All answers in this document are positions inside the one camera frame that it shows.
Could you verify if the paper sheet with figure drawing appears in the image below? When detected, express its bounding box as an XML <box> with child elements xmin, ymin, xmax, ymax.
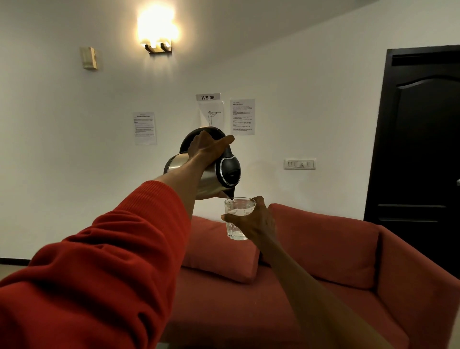
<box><xmin>198</xmin><ymin>100</ymin><xmax>225</xmax><ymax>129</ymax></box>

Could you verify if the beige wall box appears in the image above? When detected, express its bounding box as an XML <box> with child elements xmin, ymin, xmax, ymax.
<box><xmin>80</xmin><ymin>47</ymin><xmax>98</xmax><ymax>70</ymax></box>

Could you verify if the person's left hand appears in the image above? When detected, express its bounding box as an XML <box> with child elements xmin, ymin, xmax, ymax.
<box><xmin>186</xmin><ymin>130</ymin><xmax>235</xmax><ymax>170</ymax></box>

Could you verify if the person's right forearm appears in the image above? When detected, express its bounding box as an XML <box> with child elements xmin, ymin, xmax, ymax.
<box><xmin>260</xmin><ymin>237</ymin><xmax>394</xmax><ymax>349</ymax></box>

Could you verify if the glowing wall lamp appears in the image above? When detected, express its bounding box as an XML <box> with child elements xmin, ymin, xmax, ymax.
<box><xmin>137</xmin><ymin>4</ymin><xmax>180</xmax><ymax>55</ymax></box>

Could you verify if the large red sofa cushion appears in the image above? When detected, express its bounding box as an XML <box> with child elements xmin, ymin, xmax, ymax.
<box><xmin>260</xmin><ymin>203</ymin><xmax>381</xmax><ymax>290</ymax></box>

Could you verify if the black wooden door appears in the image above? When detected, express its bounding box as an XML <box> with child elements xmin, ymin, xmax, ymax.
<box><xmin>363</xmin><ymin>45</ymin><xmax>460</xmax><ymax>279</ymax></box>

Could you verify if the small red sofa cushion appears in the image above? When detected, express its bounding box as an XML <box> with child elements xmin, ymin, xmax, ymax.
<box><xmin>181</xmin><ymin>215</ymin><xmax>261</xmax><ymax>285</ymax></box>

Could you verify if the tall printed text paper sheet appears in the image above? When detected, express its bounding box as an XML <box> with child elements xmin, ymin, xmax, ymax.
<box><xmin>230</xmin><ymin>99</ymin><xmax>256</xmax><ymax>136</ymax></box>

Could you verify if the red sweater sleeve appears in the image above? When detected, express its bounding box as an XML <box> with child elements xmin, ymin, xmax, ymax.
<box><xmin>0</xmin><ymin>180</ymin><xmax>192</xmax><ymax>349</ymax></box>

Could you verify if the white wall switch plate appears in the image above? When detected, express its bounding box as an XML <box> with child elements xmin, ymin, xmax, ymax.
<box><xmin>283</xmin><ymin>158</ymin><xmax>317</xmax><ymax>171</ymax></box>

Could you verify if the clear drinking glass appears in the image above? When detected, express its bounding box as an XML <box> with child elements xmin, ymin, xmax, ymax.
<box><xmin>224</xmin><ymin>197</ymin><xmax>257</xmax><ymax>241</ymax></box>

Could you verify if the person's right hand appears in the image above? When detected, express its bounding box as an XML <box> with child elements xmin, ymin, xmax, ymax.
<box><xmin>220</xmin><ymin>196</ymin><xmax>278</xmax><ymax>245</ymax></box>

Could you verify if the red fabric sofa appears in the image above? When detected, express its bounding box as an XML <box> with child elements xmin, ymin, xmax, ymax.
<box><xmin>160</xmin><ymin>203</ymin><xmax>460</xmax><ymax>349</ymax></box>

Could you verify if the short printed text paper sheet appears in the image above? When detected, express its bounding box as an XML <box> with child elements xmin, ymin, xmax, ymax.
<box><xmin>133</xmin><ymin>112</ymin><xmax>157</xmax><ymax>146</ymax></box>

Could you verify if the steel kettle with black handle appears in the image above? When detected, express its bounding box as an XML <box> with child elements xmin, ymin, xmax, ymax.
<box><xmin>163</xmin><ymin>126</ymin><xmax>242</xmax><ymax>200</ymax></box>

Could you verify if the person's left forearm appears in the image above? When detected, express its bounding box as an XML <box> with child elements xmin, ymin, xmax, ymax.
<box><xmin>154</xmin><ymin>158</ymin><xmax>206</xmax><ymax>222</ymax></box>

